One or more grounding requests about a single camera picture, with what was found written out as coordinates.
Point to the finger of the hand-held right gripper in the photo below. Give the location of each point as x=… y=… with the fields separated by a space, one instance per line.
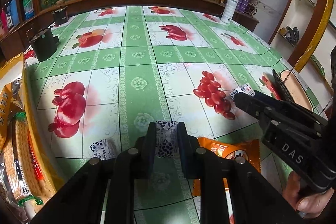
x=262 y=99
x=252 y=109

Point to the white spray bottle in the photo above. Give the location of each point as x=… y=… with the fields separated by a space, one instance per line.
x=229 y=7

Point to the orange snack packet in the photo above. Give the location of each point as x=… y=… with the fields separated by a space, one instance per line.
x=236 y=148

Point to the purple bottles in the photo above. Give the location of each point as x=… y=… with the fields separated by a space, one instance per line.
x=240 y=5

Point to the cracker packet green ends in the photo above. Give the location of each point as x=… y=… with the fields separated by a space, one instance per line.
x=23 y=155

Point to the blue box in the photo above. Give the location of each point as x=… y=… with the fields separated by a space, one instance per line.
x=13 y=14

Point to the tan oval tray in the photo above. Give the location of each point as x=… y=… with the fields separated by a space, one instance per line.
x=296 y=90

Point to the green bottle pack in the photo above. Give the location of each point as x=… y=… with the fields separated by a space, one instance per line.
x=27 y=6

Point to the fruit print green tablecloth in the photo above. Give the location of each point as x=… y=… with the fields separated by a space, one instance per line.
x=147 y=56

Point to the blue white candy packet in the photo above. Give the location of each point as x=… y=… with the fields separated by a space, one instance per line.
x=242 y=90
x=166 y=140
x=102 y=149

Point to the black mesh tool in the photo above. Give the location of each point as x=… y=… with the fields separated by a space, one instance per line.
x=281 y=85

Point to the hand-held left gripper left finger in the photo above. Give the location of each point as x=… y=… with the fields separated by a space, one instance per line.
x=151 y=145

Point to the yellow cardboard box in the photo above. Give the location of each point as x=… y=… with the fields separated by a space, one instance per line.
x=27 y=108

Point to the purple can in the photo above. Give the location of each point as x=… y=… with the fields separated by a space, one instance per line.
x=246 y=5

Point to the yellow snack packet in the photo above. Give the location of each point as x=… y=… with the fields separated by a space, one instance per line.
x=6 y=113

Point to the person's right hand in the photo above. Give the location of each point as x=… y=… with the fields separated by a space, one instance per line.
x=302 y=200

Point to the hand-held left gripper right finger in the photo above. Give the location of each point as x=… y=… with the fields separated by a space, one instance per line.
x=183 y=145

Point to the black cup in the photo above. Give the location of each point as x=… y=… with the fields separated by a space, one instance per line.
x=43 y=44

